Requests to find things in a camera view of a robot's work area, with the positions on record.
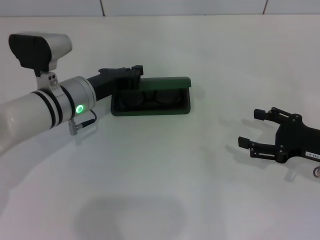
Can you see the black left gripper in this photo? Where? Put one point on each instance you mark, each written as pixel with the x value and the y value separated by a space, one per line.
pixel 105 83

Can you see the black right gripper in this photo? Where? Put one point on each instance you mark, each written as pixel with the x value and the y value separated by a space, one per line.
pixel 300 142

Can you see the black round-framed glasses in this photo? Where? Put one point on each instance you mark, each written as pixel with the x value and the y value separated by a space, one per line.
pixel 149 97

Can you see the green glasses case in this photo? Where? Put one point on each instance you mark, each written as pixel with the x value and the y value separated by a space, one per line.
pixel 162 82

